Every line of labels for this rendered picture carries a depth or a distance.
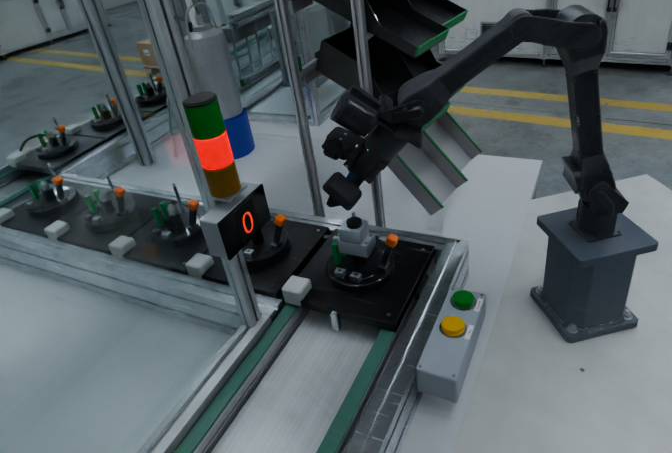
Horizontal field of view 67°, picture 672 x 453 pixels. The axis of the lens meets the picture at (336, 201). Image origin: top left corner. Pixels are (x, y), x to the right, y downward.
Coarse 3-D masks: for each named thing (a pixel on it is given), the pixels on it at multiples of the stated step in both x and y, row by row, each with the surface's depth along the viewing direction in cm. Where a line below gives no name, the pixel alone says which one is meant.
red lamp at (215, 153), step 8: (224, 136) 75; (200, 144) 74; (208, 144) 73; (216, 144) 74; (224, 144) 75; (200, 152) 75; (208, 152) 74; (216, 152) 74; (224, 152) 75; (200, 160) 76; (208, 160) 75; (216, 160) 75; (224, 160) 76; (232, 160) 77; (208, 168) 76; (216, 168) 76
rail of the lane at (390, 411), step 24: (456, 240) 110; (456, 264) 103; (432, 288) 98; (432, 312) 93; (408, 336) 89; (408, 360) 85; (384, 384) 81; (408, 384) 81; (384, 408) 78; (408, 408) 83; (360, 432) 75; (384, 432) 74
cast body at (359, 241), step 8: (344, 224) 99; (352, 224) 97; (360, 224) 97; (344, 232) 97; (352, 232) 97; (360, 232) 96; (368, 232) 100; (336, 240) 102; (344, 240) 99; (352, 240) 98; (360, 240) 97; (368, 240) 98; (344, 248) 100; (352, 248) 99; (360, 248) 98; (368, 248) 98; (360, 256) 99; (368, 256) 98
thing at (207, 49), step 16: (192, 32) 165; (208, 32) 163; (192, 48) 163; (208, 48) 162; (224, 48) 166; (192, 64) 167; (208, 64) 165; (224, 64) 168; (208, 80) 168; (224, 80) 169; (224, 96) 171; (224, 112) 174; (240, 112) 178
